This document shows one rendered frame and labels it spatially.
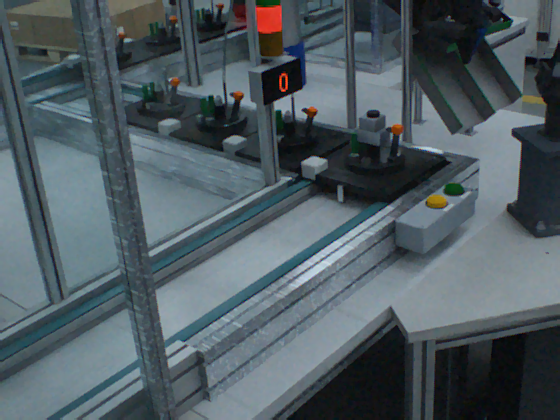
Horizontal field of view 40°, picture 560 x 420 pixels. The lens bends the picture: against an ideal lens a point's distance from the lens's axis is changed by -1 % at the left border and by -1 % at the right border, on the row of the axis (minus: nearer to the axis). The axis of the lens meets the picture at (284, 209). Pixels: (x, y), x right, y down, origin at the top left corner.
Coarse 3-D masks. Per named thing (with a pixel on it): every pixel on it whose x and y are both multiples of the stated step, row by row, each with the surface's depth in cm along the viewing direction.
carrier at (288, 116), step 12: (276, 120) 194; (288, 120) 189; (276, 132) 194; (288, 132) 190; (300, 132) 192; (312, 132) 192; (324, 132) 197; (336, 132) 196; (288, 144) 186; (300, 144) 186; (312, 144) 188; (324, 144) 189; (336, 144) 189; (348, 144) 191; (288, 156) 184; (300, 156) 184; (324, 156) 185; (288, 168) 179; (300, 168) 179
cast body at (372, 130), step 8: (368, 112) 171; (376, 112) 171; (360, 120) 172; (368, 120) 171; (376, 120) 170; (384, 120) 172; (360, 128) 173; (368, 128) 172; (376, 128) 171; (384, 128) 173; (360, 136) 174; (368, 136) 172; (376, 136) 171; (384, 136) 172; (376, 144) 172
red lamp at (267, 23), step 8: (256, 8) 154; (264, 8) 153; (272, 8) 152; (280, 8) 154; (264, 16) 153; (272, 16) 153; (280, 16) 155; (264, 24) 154; (272, 24) 154; (280, 24) 155; (264, 32) 155
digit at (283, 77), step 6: (288, 66) 160; (276, 72) 157; (282, 72) 159; (288, 72) 160; (276, 78) 158; (282, 78) 159; (288, 78) 161; (276, 84) 158; (282, 84) 160; (288, 84) 161; (276, 90) 159; (282, 90) 160; (288, 90) 162; (276, 96) 159
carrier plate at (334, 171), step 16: (336, 160) 180; (416, 160) 177; (432, 160) 177; (320, 176) 173; (336, 176) 172; (352, 176) 172; (368, 176) 171; (384, 176) 171; (400, 176) 170; (416, 176) 170; (352, 192) 169; (368, 192) 166; (384, 192) 163; (400, 192) 166
